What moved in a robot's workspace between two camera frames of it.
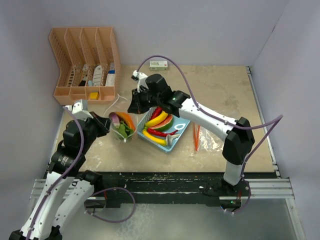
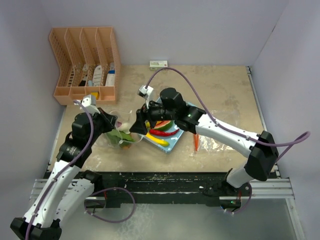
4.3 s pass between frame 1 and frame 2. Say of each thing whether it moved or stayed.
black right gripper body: moved
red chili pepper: stayed
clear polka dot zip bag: moved
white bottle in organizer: stayed
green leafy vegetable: moved
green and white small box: stayed
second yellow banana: stayed
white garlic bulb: moved
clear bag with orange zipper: stayed
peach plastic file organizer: stayed
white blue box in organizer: stayed
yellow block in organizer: stayed
